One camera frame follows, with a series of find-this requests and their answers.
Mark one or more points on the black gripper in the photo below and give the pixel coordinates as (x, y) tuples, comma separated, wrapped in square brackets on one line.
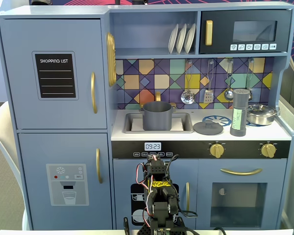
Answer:
[(155, 159)]

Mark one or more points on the gray salt shaker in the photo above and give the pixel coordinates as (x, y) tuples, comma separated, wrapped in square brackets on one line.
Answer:
[(238, 105)]

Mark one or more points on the black red robot base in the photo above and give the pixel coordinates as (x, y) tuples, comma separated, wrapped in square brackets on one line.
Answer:
[(161, 224)]

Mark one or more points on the blue dishwasher door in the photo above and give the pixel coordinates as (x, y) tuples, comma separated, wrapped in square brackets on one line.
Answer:
[(122, 171)]

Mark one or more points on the gray plastic pot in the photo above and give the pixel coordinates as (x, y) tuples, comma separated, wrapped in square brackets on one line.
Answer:
[(156, 117)]

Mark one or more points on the blue oven door with window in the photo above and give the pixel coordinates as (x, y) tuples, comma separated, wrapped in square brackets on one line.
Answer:
[(205, 176)]

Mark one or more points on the gray toy sink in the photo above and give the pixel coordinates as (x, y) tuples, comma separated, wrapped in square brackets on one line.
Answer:
[(127, 122)]

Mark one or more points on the gold stove knob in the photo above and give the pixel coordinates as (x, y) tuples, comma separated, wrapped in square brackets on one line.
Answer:
[(216, 149), (268, 149)]

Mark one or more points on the gray pot lid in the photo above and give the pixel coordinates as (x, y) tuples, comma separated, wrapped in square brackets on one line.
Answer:
[(208, 128)]

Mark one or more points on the robot controller board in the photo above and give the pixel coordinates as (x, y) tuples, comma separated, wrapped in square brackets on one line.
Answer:
[(163, 231)]

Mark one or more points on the gold toy faucet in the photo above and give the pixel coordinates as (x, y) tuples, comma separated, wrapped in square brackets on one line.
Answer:
[(158, 96)]

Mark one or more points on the black table clamp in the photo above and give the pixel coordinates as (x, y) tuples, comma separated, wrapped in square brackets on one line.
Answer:
[(126, 226)]

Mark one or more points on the steel skimmer spoon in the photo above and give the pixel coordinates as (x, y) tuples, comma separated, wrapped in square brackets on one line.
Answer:
[(187, 97)]

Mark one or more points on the steel slotted spatula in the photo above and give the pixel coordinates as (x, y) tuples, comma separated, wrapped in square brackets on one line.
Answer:
[(208, 96)]

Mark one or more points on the water dispenser sticker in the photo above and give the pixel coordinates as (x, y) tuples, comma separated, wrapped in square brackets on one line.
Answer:
[(68, 191)]

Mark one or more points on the blue toy kitchen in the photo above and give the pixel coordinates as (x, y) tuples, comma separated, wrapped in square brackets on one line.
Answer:
[(63, 137)]

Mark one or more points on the steel ladle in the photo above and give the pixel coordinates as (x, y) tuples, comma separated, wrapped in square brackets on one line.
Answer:
[(228, 94)]

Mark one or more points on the steel pot with lid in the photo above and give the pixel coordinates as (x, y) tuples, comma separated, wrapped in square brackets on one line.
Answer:
[(261, 115)]

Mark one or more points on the blue freezer door with dispenser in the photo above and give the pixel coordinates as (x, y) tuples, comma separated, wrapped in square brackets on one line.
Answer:
[(34, 151)]

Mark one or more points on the white toy plate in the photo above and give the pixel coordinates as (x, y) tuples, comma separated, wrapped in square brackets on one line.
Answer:
[(190, 38), (172, 40), (181, 39)]

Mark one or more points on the steel hanging utensil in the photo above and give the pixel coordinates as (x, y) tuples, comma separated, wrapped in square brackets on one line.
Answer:
[(249, 76)]

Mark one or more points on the black shopping list board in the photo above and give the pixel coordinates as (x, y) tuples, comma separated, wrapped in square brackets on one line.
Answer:
[(56, 83)]

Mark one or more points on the black microwave door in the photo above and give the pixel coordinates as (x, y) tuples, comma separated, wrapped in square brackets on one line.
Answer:
[(223, 29)]

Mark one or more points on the large blue fridge door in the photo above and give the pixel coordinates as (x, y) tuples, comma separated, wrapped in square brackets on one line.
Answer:
[(19, 98)]

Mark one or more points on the white chair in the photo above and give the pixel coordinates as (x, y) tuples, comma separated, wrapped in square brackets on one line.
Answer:
[(5, 127)]

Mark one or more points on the dark round object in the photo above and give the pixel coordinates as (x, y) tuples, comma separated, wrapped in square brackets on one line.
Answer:
[(40, 2)]

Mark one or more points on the gold toy wall phone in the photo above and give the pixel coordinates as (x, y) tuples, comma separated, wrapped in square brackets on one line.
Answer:
[(110, 58)]

